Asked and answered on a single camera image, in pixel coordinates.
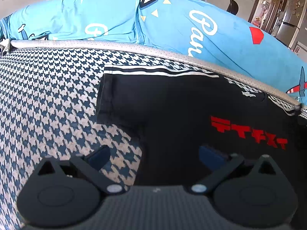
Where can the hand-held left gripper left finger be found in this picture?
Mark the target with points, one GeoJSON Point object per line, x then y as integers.
{"type": "Point", "coordinates": [99, 157]}

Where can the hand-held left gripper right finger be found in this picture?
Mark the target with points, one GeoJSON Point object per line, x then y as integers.
{"type": "Point", "coordinates": [211, 157]}

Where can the black shirt with white stripes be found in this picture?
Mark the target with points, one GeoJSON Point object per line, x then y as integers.
{"type": "Point", "coordinates": [179, 105]}

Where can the houndstooth sofa mat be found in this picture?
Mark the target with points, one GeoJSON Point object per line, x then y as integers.
{"type": "Point", "coordinates": [48, 95]}

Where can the blue printed sofa cover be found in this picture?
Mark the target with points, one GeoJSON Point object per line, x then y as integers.
{"type": "Point", "coordinates": [172, 28]}

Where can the dark curved-back chair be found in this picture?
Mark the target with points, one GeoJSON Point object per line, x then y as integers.
{"type": "Point", "coordinates": [232, 4]}

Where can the grey refrigerator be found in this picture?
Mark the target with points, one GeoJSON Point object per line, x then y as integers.
{"type": "Point", "coordinates": [292, 21]}

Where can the wide wooden door frame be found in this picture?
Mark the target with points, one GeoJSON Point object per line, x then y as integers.
{"type": "Point", "coordinates": [254, 4]}

